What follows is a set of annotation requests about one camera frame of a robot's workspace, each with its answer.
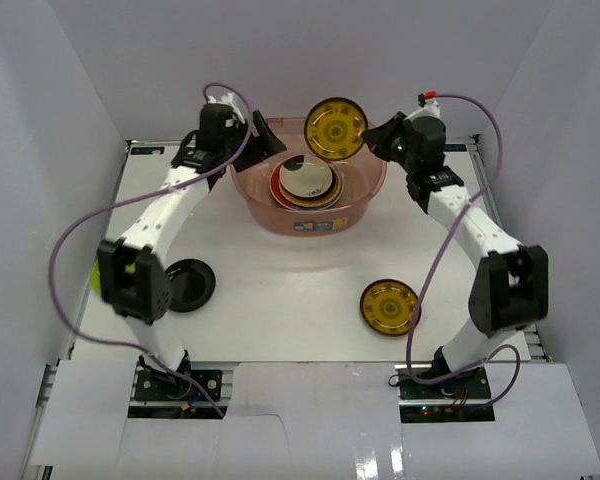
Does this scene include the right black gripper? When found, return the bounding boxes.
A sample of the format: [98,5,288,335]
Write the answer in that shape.
[362,114,418,176]

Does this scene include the red teal floral plate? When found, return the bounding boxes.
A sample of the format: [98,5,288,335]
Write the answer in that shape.
[269,164,344,211]

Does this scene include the cream plate with black patch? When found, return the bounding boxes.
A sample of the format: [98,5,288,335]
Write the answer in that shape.
[279,154,334,199]

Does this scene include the yellow patterned plate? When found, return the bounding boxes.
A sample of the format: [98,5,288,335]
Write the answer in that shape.
[359,279,419,338]
[303,97,369,161]

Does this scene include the black glossy plate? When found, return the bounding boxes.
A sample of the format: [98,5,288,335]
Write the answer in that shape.
[278,173,342,209]

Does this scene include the woven bamboo plate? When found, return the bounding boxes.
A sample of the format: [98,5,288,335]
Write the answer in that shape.
[270,176,343,211]

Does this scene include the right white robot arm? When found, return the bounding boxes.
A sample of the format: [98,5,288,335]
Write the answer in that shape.
[361,113,549,399]

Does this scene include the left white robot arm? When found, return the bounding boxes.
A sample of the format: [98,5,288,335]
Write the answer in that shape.
[97,93,286,399]

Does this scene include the pink translucent plastic bin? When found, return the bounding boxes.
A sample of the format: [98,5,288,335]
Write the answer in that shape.
[230,117,387,237]

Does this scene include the right table label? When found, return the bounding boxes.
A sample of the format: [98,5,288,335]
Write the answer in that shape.
[443,143,467,153]

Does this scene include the table label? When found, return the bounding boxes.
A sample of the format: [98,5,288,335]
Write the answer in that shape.
[130,146,165,155]
[443,143,467,153]

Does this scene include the left table label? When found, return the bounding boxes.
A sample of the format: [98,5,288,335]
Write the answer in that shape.
[130,146,165,155]

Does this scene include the lime green plate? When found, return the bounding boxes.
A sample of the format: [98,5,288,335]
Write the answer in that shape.
[90,262,101,296]

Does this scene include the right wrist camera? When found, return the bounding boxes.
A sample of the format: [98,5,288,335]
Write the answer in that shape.
[407,91,440,120]

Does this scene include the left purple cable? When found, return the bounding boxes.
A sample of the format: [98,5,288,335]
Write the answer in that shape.
[48,82,259,419]

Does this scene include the purple cable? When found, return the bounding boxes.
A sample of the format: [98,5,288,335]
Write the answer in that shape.
[48,82,259,419]
[405,93,523,404]

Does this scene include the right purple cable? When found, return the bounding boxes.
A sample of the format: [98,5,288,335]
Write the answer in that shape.
[405,93,523,404]

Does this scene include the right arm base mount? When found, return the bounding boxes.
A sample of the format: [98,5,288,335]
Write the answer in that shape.
[388,368,495,424]

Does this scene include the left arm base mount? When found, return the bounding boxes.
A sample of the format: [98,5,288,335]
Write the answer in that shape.
[128,357,231,420]

